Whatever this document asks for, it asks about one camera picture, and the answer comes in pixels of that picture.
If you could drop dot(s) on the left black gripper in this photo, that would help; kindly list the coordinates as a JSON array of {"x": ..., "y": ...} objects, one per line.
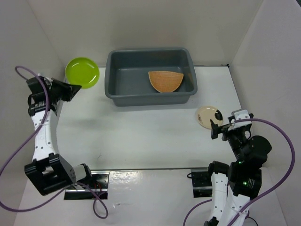
[{"x": 70, "y": 90}]

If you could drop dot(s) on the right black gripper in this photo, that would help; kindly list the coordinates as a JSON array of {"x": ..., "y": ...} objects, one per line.
[{"x": 215, "y": 129}]

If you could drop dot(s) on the lime green plate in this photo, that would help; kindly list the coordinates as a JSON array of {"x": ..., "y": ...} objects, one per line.
[{"x": 82, "y": 71}]

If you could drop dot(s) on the orange woven fan basket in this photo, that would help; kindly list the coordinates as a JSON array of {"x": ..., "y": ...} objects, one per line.
[{"x": 165, "y": 81}]

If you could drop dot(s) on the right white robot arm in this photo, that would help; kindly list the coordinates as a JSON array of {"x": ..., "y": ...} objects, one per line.
[{"x": 236, "y": 184}]

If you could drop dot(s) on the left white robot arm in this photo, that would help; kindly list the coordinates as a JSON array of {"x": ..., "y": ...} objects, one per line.
[{"x": 49, "y": 171}]

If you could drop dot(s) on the grey plastic bin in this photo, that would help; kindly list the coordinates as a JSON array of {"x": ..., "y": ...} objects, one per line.
[{"x": 127, "y": 76}]

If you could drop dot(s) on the cream plate with black pattern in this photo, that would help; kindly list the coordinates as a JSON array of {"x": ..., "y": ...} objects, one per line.
[{"x": 205, "y": 113}]

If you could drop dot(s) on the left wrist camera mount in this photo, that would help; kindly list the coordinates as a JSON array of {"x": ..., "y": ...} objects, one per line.
[{"x": 47, "y": 81}]

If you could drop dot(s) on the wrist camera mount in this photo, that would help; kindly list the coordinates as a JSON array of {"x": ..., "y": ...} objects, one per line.
[
  {"x": 238, "y": 119},
  {"x": 47, "y": 81}
]

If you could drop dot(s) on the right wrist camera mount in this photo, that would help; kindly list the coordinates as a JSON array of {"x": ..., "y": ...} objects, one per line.
[{"x": 238, "y": 119}]

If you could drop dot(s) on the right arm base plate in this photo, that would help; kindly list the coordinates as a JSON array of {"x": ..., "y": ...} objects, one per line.
[{"x": 201, "y": 182}]

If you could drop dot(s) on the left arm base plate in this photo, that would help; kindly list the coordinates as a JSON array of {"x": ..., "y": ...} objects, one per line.
[{"x": 99, "y": 183}]

